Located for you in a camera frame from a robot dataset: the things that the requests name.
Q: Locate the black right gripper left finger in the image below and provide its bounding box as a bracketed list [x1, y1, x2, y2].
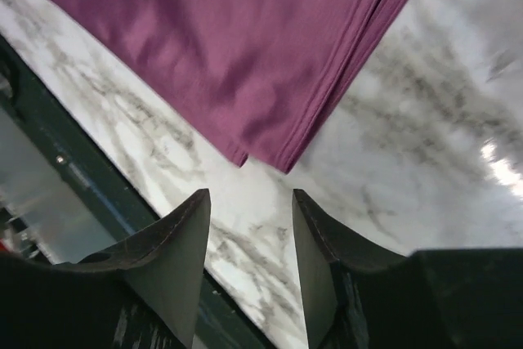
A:
[1, 189, 211, 348]

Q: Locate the purple satin napkin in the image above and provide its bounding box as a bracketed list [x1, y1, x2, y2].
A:
[51, 0, 408, 173]

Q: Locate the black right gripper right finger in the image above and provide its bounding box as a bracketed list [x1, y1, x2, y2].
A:
[293, 190, 522, 348]

